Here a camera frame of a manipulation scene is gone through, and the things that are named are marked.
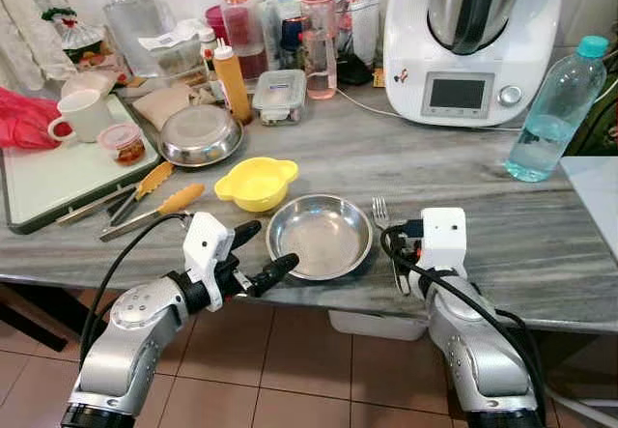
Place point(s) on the beige folded napkin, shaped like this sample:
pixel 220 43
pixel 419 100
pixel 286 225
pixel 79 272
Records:
pixel 159 104

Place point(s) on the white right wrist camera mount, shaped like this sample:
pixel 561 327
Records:
pixel 444 235

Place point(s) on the white folding table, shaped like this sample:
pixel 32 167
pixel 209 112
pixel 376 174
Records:
pixel 597 196

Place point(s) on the grey wooden table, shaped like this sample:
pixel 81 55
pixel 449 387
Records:
pixel 463 186

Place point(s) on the clear plastic jug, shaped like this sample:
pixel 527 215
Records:
pixel 135 27

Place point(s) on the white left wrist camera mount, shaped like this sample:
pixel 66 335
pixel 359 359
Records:
pixel 205 244

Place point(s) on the orange sauce bottle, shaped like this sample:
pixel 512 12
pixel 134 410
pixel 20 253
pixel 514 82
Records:
pixel 234 85

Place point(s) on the clear teal-capped water bottle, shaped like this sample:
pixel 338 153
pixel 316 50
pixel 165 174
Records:
pixel 555 109

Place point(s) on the orange-capped clear bottle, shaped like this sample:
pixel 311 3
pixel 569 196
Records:
pixel 241 22

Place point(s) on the pale hanging cloth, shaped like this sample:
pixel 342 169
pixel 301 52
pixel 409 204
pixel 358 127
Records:
pixel 24 32

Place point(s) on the red plastic bag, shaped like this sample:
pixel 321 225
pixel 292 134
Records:
pixel 24 119

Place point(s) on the steel fork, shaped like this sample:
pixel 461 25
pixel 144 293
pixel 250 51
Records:
pixel 379 212

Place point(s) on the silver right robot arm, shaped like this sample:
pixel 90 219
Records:
pixel 478 351

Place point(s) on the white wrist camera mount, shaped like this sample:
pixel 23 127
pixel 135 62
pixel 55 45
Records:
pixel 444 235
pixel 205 244

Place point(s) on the wrapped gift with green bow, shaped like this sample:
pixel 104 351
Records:
pixel 77 37

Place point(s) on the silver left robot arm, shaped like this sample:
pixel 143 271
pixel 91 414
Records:
pixel 126 341

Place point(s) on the steel lidded dish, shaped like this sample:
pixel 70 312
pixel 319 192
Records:
pixel 198 133

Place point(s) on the white mug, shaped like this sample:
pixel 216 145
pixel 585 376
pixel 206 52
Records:
pixel 87 117

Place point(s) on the white cutting board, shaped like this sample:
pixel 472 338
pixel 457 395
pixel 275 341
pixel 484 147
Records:
pixel 58 177

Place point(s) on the shallow steel bowl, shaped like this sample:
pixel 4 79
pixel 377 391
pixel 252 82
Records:
pixel 323 240

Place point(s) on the clear lidded food container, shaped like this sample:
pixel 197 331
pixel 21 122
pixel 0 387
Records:
pixel 280 95

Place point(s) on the yellow plastic bowl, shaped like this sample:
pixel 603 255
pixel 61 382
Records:
pixel 256 186

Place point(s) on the white kitchen machine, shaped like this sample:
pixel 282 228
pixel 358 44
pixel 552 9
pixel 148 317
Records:
pixel 415 42

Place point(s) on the small pink-lidded jar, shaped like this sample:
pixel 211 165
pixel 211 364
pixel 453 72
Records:
pixel 124 148

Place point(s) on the white plastic tub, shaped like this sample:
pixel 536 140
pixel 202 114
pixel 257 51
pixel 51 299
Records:
pixel 377 324

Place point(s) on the pink-capped clear bottle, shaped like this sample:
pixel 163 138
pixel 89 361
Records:
pixel 317 51

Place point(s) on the dark drink can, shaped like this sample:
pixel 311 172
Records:
pixel 293 42

